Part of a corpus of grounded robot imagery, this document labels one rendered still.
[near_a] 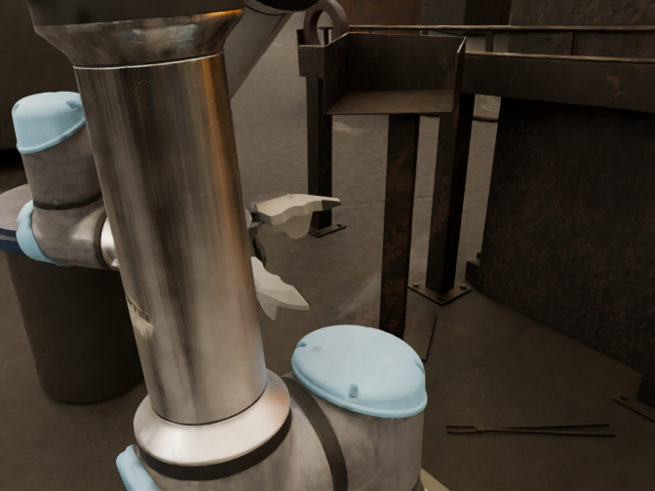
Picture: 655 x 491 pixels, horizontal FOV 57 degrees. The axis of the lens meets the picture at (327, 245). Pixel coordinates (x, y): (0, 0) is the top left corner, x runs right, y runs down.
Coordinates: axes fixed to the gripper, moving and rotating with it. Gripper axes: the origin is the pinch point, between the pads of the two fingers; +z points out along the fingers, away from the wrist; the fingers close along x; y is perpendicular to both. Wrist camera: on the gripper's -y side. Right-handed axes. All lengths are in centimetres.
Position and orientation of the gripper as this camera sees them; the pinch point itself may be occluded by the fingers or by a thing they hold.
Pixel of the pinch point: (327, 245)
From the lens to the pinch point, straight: 62.2
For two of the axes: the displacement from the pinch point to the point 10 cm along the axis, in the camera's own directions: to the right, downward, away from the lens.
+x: -2.1, 7.1, -6.7
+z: 9.7, 1.0, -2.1
